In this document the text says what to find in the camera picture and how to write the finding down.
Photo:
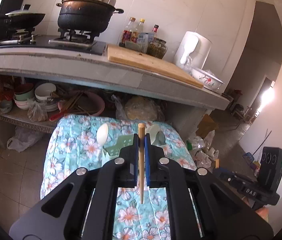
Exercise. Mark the light blue bowl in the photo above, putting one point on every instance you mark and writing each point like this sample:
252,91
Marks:
5,107

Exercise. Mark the red snack packet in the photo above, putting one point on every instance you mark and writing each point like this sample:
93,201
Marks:
2,88

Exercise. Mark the cardboard box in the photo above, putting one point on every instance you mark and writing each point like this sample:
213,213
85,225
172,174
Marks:
207,126

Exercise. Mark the red cap sauce bottle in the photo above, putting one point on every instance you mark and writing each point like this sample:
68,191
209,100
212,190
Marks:
155,31

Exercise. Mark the small wooden stool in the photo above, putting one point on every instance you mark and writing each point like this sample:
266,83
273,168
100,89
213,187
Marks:
242,112

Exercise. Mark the blue dustpan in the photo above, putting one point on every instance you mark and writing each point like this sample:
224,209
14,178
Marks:
248,158

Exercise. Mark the grey dish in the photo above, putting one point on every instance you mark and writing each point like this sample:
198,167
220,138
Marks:
132,46

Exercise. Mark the grey concrete kitchen counter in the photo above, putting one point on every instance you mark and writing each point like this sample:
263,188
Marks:
56,67

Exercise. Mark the person's right hand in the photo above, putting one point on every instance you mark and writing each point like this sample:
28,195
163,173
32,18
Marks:
262,213

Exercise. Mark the single wooden chopstick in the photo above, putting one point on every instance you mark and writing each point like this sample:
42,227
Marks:
141,155

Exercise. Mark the white kitchen appliance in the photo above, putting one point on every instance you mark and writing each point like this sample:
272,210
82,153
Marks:
193,47

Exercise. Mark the black wok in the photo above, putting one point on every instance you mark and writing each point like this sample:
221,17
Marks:
21,20

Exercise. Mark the gas stove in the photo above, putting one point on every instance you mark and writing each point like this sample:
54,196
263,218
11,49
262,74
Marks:
56,42

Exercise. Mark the metal spoon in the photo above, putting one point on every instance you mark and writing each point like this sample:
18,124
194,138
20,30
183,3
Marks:
160,138

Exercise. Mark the pink plastic basin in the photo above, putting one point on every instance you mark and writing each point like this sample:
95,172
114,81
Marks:
96,103

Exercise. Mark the wooden cutting board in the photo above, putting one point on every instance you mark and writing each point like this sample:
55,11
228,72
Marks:
151,63

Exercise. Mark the black cooking pot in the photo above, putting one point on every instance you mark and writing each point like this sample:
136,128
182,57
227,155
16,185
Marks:
83,17

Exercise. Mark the small white plastic spoon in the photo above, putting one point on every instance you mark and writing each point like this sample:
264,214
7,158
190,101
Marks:
102,133

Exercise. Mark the dark sauce bottle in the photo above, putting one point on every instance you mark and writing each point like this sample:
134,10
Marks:
128,33

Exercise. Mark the white plastic bag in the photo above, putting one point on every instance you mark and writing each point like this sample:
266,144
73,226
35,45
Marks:
23,140

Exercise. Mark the large white plastic spoon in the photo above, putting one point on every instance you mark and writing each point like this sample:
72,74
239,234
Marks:
153,131

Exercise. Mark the pile of bowls and dishes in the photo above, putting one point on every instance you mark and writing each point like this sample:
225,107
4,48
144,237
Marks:
44,92

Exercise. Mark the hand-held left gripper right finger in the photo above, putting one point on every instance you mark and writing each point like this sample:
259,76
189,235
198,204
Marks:
148,165

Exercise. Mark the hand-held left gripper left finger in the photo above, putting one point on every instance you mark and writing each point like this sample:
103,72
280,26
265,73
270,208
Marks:
136,160

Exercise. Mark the green plastic utensil holder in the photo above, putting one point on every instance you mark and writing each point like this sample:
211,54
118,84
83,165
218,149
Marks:
121,145

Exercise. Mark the bag of yellow food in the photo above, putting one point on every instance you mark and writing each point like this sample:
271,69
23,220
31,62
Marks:
141,108

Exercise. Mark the floral turquoise blanket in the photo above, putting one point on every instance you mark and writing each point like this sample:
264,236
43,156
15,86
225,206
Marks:
81,142

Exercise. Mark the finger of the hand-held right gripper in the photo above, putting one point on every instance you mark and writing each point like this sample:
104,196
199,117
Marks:
227,173

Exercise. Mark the glass wok lid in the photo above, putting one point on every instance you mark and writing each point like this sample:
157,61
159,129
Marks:
19,11

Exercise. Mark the white floral basin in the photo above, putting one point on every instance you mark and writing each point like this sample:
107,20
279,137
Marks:
208,80

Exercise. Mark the heap of plastic bags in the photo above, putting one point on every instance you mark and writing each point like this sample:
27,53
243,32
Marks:
203,152

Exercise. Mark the yellow cap sauce bottle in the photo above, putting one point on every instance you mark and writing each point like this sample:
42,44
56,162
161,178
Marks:
138,32

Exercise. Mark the clear bag with brown contents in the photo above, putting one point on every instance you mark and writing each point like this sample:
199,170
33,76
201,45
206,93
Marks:
37,112

